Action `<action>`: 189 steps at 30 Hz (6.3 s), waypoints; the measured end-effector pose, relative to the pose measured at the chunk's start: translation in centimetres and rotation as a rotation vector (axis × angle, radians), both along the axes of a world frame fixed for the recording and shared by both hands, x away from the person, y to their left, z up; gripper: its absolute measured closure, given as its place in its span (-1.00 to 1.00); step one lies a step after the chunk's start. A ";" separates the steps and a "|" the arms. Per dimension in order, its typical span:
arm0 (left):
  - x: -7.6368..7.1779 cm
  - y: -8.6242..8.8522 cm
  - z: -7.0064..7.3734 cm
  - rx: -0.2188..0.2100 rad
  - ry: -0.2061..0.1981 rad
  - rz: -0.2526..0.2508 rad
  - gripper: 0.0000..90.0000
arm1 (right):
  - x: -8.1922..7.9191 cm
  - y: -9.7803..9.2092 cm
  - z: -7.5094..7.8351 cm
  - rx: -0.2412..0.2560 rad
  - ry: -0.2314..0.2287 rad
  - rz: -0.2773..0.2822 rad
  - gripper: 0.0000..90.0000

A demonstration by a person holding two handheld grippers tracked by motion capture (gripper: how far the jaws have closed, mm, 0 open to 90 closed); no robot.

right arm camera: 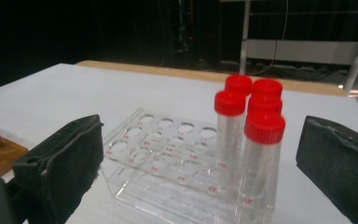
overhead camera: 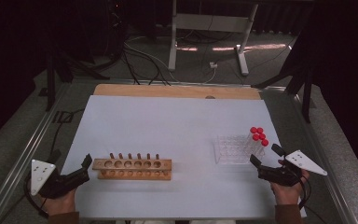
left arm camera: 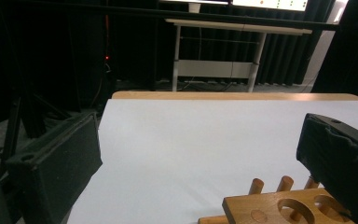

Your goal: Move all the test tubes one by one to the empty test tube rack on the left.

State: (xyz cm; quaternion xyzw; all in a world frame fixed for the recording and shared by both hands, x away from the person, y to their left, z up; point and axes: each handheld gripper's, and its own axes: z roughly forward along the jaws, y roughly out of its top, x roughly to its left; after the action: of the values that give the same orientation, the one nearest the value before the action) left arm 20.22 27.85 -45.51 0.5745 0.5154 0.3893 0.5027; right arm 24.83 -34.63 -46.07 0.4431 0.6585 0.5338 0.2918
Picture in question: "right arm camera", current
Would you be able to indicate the red-capped clear test tube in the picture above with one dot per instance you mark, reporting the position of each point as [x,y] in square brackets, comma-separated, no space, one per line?
[264,129]
[238,83]
[266,88]
[230,104]
[264,104]

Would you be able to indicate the clear acrylic tube rack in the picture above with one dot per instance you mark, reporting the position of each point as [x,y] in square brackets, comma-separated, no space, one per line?
[167,140]

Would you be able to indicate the white table sheet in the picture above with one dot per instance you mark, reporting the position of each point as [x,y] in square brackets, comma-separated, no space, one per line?
[167,93]

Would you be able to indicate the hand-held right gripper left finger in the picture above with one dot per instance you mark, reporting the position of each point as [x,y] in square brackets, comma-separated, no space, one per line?
[68,161]

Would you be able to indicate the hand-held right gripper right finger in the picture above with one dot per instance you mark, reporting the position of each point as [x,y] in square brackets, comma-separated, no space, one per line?
[338,161]

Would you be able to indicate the white metal stand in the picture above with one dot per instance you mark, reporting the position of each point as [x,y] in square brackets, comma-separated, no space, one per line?
[304,51]

